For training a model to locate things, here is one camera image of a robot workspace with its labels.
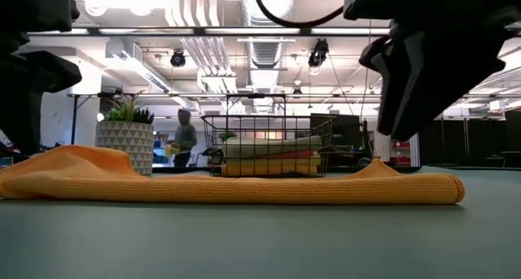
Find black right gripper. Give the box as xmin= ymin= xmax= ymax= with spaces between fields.
xmin=344 ymin=0 xmax=521 ymax=142

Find light green microfiber towel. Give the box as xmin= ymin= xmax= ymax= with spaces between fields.
xmin=221 ymin=135 xmax=323 ymax=159

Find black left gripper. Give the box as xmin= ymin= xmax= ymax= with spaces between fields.
xmin=0 ymin=0 xmax=83 ymax=156

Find pink microfiber towel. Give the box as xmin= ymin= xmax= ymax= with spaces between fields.
xmin=243 ymin=149 xmax=317 ymax=161

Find black background monitor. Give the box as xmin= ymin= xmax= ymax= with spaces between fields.
xmin=311 ymin=114 xmax=362 ymax=150

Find person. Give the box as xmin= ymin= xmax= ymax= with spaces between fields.
xmin=164 ymin=108 xmax=199 ymax=168

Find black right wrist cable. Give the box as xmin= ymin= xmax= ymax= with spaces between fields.
xmin=252 ymin=0 xmax=347 ymax=28

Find dark wire basket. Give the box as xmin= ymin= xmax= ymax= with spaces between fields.
xmin=201 ymin=115 xmax=337 ymax=178

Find succulent in white patterned pot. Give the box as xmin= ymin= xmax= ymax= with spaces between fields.
xmin=95 ymin=89 xmax=155 ymax=177

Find red storage shelf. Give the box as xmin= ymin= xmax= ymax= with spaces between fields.
xmin=390 ymin=138 xmax=412 ymax=166

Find green table mat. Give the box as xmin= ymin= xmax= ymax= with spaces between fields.
xmin=0 ymin=164 xmax=521 ymax=279

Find black partition panels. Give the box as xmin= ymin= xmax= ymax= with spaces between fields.
xmin=418 ymin=118 xmax=521 ymax=167

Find black hanging ceiling camera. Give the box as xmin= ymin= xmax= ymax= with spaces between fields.
xmin=308 ymin=37 xmax=330 ymax=68

